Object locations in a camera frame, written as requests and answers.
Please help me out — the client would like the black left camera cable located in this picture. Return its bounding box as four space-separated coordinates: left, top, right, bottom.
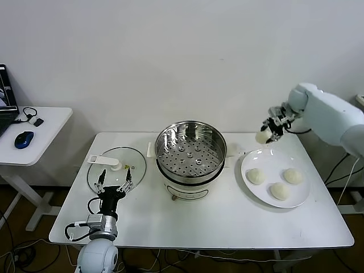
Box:
64 221 92 242

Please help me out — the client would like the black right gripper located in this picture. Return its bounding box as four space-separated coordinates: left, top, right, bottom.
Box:
261 112 293 143

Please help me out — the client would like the white floor stand base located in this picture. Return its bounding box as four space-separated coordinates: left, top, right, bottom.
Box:
338 191 364 216

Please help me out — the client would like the white floor cable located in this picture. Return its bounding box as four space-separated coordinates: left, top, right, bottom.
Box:
150 250 313 264

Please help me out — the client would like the white table leg frame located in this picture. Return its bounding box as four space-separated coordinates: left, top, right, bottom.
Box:
271 249 313 273

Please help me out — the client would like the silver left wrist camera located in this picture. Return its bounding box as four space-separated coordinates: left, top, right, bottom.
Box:
86 214 104 229

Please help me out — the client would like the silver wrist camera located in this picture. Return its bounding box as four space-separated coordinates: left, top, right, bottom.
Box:
86 214 104 229
268 104 285 117

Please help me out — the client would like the white hanging cable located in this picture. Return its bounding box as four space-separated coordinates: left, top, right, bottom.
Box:
337 158 361 205

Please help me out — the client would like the white electric cooker base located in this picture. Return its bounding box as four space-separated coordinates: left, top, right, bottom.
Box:
146 141 237 201

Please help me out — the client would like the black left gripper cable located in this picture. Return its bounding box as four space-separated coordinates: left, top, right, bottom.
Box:
87 197 103 216

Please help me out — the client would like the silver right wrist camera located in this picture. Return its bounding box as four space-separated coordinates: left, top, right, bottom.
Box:
268 104 285 117

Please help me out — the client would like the white side table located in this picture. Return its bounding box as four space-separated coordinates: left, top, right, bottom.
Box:
0 106 74 231

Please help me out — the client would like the black laptop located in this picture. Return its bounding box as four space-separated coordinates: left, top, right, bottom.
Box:
0 64 20 137

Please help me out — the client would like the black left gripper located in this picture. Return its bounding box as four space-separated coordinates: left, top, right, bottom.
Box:
94 167 134 216

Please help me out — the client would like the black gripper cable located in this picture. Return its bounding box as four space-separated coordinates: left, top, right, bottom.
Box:
286 125 312 134
87 197 103 216

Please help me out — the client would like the thin black looped cable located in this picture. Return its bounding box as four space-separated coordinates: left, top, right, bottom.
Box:
13 106 38 123

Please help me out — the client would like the glass lid white handle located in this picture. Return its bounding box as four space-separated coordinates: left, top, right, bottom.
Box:
86 146 147 199

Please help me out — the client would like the white steamed baozi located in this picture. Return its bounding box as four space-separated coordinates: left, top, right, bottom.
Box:
269 182 291 201
255 129 273 144
246 168 267 186
283 168 304 185

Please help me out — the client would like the blue computer mouse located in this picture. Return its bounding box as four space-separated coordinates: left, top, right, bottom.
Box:
14 130 35 150

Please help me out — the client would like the stainless steel steamer basket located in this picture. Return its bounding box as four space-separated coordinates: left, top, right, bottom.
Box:
155 121 228 185

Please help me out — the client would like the black floor cable tangle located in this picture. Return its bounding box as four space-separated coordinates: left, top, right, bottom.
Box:
0 210 72 273

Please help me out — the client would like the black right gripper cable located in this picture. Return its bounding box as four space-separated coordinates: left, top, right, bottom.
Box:
286 125 312 134

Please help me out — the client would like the white round plate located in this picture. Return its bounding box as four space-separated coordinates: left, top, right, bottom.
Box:
241 148 311 209

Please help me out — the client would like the black hanging cable with plug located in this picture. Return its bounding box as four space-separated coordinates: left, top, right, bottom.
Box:
324 152 352 185

